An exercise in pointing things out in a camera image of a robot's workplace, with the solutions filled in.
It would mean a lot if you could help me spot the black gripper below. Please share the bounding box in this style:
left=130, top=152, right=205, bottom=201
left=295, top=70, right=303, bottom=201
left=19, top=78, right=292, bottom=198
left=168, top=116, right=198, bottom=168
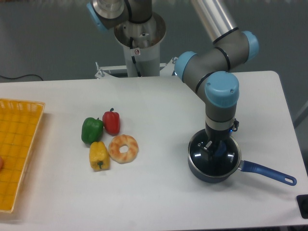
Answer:
left=201, top=121, right=231, bottom=162

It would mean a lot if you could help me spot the glass lid blue knob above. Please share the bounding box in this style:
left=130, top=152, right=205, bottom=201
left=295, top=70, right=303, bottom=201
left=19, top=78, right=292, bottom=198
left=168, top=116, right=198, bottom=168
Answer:
left=188, top=129, right=241, bottom=183

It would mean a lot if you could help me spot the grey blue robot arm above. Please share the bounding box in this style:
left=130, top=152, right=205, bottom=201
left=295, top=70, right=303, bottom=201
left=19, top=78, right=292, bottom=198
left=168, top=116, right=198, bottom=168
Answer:
left=87, top=0, right=259, bottom=154

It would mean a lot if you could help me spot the black box on wrist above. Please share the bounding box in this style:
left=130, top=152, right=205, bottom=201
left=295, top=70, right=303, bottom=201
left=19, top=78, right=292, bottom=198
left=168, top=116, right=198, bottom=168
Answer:
left=230, top=118, right=239, bottom=132

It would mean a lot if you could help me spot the toy glazed donut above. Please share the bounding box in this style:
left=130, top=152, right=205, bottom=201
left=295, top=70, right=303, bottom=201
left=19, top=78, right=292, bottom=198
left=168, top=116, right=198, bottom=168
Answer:
left=108, top=134, right=139, bottom=164

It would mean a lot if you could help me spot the red toy bell pepper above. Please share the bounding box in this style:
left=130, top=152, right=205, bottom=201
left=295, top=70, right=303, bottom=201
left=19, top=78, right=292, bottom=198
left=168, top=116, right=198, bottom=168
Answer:
left=102, top=108, right=120, bottom=136

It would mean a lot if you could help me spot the black device at table edge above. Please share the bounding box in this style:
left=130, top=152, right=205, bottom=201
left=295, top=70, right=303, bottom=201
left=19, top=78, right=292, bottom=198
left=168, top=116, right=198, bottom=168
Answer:
left=296, top=194, right=308, bottom=219

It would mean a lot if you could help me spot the yellow toy bell pepper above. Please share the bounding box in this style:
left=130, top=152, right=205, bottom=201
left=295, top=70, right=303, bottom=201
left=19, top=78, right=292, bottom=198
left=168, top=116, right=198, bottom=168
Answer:
left=89, top=141, right=110, bottom=171

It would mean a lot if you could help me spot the green toy bell pepper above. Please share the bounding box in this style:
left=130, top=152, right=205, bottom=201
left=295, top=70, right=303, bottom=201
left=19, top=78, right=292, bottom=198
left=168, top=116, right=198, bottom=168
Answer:
left=81, top=117, right=103, bottom=144

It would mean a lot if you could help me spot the yellow plastic basket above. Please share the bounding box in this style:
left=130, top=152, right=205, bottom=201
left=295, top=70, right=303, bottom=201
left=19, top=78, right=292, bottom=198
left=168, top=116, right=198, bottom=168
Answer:
left=0, top=98, right=45, bottom=213

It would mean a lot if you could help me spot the blue saucepan with handle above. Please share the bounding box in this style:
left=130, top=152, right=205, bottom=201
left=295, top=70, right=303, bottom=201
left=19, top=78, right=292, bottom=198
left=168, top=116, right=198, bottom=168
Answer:
left=187, top=141, right=297, bottom=186

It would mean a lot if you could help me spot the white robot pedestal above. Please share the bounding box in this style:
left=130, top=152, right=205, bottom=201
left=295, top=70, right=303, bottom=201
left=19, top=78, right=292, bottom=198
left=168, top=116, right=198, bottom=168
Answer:
left=114, top=13, right=166, bottom=77

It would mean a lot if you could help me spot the black cable on floor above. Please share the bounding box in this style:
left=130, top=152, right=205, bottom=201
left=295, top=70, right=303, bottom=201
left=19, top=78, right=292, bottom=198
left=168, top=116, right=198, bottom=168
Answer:
left=0, top=74, right=44, bottom=81

